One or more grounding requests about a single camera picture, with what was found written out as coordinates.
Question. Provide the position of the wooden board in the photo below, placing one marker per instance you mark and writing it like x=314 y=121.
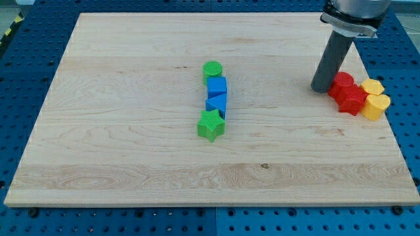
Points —
x=118 y=127

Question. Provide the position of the red cylinder block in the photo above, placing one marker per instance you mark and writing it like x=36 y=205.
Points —
x=341 y=80

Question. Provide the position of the grey cylindrical pointer tool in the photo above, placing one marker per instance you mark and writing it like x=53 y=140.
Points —
x=331 y=61

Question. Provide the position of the green cylinder block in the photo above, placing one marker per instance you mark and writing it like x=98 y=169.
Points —
x=211 y=69

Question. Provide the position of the black bolt right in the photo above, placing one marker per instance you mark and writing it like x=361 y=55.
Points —
x=397 y=210

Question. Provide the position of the red star block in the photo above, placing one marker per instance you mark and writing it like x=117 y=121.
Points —
x=351 y=99

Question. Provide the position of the blue cube block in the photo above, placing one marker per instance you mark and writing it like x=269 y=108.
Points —
x=216 y=86

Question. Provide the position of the blue triangle block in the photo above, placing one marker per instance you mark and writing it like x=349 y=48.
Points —
x=217 y=102

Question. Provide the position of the yellow hexagon block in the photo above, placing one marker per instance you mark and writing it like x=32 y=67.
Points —
x=372 y=86

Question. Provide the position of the green star block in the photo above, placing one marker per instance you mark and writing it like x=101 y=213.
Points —
x=210 y=125

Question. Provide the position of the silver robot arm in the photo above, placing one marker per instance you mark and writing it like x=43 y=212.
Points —
x=355 y=18

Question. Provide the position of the yellow heart block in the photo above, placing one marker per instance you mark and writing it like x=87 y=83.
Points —
x=375 y=106

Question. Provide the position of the black bolt left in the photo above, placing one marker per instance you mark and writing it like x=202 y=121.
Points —
x=33 y=212

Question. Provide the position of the black bolt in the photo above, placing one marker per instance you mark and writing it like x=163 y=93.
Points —
x=397 y=210
x=33 y=212

